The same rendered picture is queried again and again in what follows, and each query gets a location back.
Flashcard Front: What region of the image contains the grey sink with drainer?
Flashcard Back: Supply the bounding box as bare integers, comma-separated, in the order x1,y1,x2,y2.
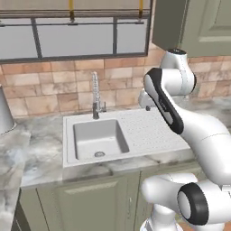
61,107,194,169

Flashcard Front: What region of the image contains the silver spring tap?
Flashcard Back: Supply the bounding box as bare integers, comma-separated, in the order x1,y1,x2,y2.
90,70,108,121

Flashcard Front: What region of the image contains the green wall cupboard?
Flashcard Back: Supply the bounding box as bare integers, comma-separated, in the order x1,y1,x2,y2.
152,0,231,59

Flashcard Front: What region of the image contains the green wall cupboard door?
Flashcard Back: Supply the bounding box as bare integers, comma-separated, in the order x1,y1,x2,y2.
180,0,231,58

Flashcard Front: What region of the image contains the dark framed window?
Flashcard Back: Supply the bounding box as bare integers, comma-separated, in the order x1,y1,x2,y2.
0,0,153,65

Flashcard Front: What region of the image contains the green wide base cupboard door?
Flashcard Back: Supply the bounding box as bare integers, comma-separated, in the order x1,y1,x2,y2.
35,173,142,231

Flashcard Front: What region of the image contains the grey cupboard door handle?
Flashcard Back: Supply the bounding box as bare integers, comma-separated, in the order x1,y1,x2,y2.
128,196,134,220

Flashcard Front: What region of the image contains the grey tapered container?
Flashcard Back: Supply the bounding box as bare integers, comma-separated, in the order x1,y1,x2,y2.
0,84,16,135

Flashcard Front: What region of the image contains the beige window blind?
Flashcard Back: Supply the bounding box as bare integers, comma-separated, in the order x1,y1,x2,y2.
0,0,152,20

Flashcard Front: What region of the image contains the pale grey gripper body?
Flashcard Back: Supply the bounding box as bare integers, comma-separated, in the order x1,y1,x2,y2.
138,89,157,111

